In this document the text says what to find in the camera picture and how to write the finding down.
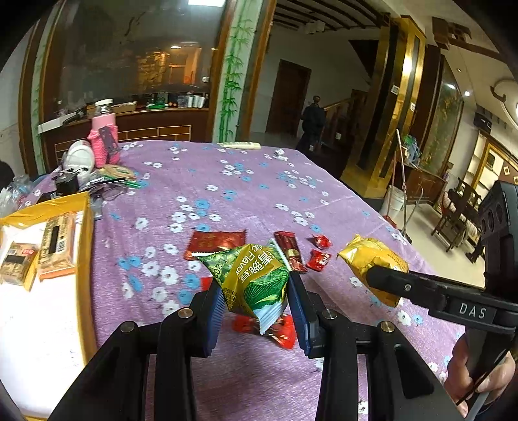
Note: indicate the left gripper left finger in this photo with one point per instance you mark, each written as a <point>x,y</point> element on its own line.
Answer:
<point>113,384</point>

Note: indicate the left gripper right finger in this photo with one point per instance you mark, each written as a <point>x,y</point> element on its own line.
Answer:
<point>400,384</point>

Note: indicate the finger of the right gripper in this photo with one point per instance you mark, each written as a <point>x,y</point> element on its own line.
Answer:
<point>430,291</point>

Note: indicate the gold foil snack bag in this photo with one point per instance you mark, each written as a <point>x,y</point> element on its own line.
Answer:
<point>361,254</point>

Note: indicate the small red candy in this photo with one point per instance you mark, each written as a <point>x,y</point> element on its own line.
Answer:
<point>321,241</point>
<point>318,260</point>

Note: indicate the orange-edged cracker pack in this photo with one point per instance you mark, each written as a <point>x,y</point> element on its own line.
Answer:
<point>56,255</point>

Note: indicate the yellow-edged cracker pack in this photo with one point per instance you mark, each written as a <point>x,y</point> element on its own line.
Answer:
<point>19,266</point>

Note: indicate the dark red foil snack pack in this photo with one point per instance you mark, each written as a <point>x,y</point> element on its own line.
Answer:
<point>213,242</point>

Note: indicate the green yellow pea snack bag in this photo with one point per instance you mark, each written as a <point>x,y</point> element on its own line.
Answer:
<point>253,279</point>

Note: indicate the red black snack packet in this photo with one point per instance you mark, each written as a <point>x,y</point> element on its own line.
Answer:
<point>282,332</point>

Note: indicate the right hand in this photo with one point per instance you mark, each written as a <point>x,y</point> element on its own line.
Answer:
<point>501,383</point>

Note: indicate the yellow taped foam box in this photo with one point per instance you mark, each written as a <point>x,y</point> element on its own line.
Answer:
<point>47,333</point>

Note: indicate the dark red stick packet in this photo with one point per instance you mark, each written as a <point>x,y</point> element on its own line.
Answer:
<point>288,244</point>

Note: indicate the purple floral tablecloth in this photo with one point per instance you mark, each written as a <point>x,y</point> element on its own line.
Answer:
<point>139,273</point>

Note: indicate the person in black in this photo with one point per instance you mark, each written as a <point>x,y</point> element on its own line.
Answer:
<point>313,122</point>

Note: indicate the black small box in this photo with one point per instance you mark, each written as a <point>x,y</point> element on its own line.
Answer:
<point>66,183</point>

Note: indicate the clear plastic bag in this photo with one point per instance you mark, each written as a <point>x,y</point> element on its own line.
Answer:
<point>14,195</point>

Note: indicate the white round device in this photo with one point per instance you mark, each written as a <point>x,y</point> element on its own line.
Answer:
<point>79,159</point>

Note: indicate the white remote control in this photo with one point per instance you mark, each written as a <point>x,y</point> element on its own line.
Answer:
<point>240,145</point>

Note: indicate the pink sleeved water bottle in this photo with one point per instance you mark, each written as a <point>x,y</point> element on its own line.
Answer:
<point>103,134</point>

